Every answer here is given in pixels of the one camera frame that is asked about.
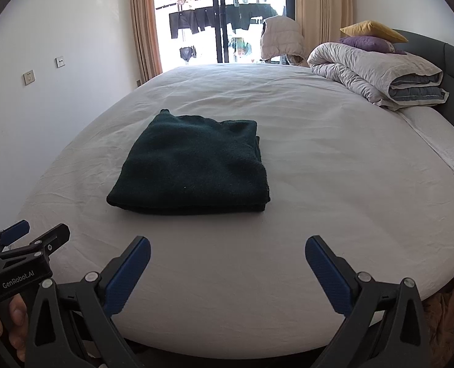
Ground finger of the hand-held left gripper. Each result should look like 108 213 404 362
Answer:
2 223 71 262
0 220 30 255

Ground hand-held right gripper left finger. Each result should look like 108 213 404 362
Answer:
24 236 152 368

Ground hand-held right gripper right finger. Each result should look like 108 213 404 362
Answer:
305 235 431 368

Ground dark green sweater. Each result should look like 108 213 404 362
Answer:
106 108 271 215

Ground person's left hand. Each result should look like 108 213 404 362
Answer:
0 293 30 362

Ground round bed with white sheet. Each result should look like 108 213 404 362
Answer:
8 63 454 347

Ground orange patterned cloth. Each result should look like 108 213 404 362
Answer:
422 274 454 357

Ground flat white pillow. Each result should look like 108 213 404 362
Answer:
398 106 454 191

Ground folded grey duvet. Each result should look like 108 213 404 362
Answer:
307 42 450 112

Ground beige curtain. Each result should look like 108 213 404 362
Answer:
128 0 163 83
294 0 353 64

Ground purple pillow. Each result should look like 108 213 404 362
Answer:
339 36 407 55

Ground white puffer vest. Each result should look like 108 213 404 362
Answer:
260 16 305 66

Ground yellow pillow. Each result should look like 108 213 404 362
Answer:
340 20 409 44

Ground row of hanging dark pants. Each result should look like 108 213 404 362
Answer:
169 6 250 39

